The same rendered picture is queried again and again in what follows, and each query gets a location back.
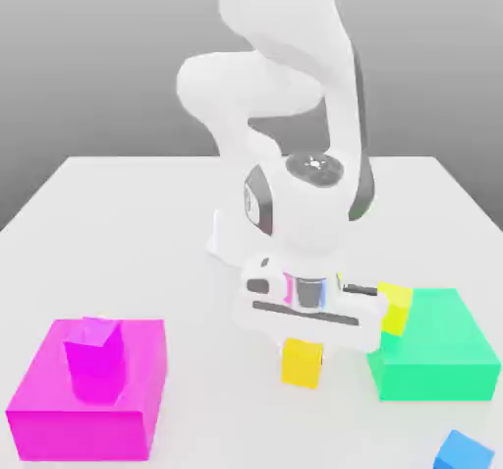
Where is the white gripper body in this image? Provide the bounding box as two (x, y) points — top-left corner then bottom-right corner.
(230, 288), (383, 354)

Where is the small lime yellow cube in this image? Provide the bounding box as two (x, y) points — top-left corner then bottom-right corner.
(376, 280), (414, 337)

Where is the small blue cube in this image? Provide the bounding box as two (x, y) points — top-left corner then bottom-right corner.
(433, 429), (496, 469)

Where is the small magenta cube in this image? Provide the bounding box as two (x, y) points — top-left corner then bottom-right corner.
(63, 316), (128, 406)

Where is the large green box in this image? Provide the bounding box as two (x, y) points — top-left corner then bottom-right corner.
(365, 287), (503, 402)

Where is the large magenta box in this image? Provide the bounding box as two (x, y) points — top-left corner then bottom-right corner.
(5, 318), (169, 463)

